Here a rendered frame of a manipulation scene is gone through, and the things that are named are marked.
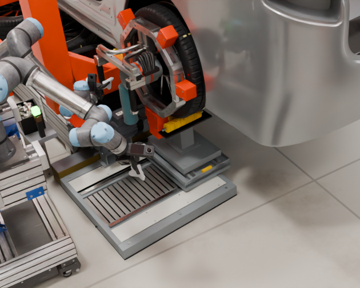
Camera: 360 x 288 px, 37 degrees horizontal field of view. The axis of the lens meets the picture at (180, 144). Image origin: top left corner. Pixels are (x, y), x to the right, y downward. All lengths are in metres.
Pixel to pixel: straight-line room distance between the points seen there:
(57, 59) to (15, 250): 1.10
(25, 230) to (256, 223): 1.33
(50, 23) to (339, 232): 2.02
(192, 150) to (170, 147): 0.15
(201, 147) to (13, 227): 1.23
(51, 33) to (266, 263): 1.75
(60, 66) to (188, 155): 0.95
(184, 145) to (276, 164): 0.66
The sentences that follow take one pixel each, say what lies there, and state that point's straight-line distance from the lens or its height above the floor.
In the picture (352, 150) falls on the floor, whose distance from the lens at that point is 3.87.
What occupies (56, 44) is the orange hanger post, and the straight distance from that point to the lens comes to 3.24.
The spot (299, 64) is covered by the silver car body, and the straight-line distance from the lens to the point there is 2.30.
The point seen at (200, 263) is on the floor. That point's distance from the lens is 3.08.
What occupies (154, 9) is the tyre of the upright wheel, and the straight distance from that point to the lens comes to 2.98.
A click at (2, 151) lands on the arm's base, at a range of 2.63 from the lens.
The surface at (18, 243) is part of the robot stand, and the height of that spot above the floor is 0.21.
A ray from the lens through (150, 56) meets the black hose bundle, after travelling 2.82.
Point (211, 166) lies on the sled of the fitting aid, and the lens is 3.39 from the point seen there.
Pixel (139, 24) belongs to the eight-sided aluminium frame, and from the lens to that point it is 2.97.
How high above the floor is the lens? 2.36
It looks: 37 degrees down
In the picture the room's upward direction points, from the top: 5 degrees counter-clockwise
